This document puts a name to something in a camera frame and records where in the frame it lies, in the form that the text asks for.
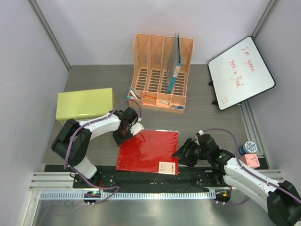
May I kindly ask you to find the blue white pen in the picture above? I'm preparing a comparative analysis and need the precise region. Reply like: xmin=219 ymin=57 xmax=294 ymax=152
xmin=129 ymin=87 xmax=142 ymax=99

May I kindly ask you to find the blue patterned tape roll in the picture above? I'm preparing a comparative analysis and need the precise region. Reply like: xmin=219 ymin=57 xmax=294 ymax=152
xmin=238 ymin=141 xmax=258 ymax=156

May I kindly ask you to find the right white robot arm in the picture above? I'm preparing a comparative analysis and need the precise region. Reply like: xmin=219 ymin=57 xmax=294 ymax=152
xmin=173 ymin=131 xmax=301 ymax=226

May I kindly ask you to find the teal A4 folder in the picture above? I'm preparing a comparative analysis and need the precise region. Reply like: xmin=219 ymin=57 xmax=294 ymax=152
xmin=167 ymin=33 xmax=182 ymax=94

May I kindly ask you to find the orange plastic file organizer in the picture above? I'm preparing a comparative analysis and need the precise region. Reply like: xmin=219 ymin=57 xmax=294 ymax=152
xmin=130 ymin=33 xmax=194 ymax=113

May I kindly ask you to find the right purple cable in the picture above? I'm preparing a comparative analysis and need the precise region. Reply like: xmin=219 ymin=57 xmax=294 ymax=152
xmin=199 ymin=128 xmax=301 ymax=207

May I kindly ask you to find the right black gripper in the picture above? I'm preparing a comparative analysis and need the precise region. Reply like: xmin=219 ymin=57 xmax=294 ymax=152
xmin=172 ymin=138 xmax=210 ymax=168

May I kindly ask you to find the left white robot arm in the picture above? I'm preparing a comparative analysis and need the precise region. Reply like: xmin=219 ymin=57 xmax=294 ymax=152
xmin=51 ymin=107 xmax=144 ymax=188

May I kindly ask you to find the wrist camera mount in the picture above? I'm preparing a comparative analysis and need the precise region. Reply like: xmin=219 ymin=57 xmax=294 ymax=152
xmin=129 ymin=118 xmax=144 ymax=136
xmin=195 ymin=130 xmax=204 ymax=140

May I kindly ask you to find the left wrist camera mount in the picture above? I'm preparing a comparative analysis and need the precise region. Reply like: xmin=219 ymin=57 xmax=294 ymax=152
xmin=129 ymin=118 xmax=144 ymax=136

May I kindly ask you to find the pink cube block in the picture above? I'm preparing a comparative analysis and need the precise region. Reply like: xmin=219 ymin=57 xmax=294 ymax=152
xmin=240 ymin=154 xmax=260 ymax=169

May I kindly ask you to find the blue and grey marker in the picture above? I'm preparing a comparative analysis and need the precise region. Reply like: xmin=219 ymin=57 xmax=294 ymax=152
xmin=172 ymin=105 xmax=184 ymax=110

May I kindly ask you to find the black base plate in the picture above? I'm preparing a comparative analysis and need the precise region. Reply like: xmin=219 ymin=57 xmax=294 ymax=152
xmin=43 ymin=164 xmax=241 ymax=193

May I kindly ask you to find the green metal drawer cabinet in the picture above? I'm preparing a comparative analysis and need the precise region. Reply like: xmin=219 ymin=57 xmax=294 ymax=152
xmin=56 ymin=88 xmax=117 ymax=124

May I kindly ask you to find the red A4 folder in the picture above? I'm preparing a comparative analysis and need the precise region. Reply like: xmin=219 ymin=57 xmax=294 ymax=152
xmin=116 ymin=130 xmax=179 ymax=175

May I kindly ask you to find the small whiteboard with writing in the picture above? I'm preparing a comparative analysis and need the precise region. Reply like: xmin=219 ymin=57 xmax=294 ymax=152
xmin=208 ymin=36 xmax=276 ymax=111

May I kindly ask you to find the small white eraser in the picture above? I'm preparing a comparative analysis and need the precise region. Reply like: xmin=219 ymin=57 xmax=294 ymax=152
xmin=159 ymin=99 xmax=169 ymax=105

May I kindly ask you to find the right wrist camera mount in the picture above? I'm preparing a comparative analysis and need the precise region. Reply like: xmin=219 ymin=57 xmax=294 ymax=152
xmin=195 ymin=130 xmax=204 ymax=140

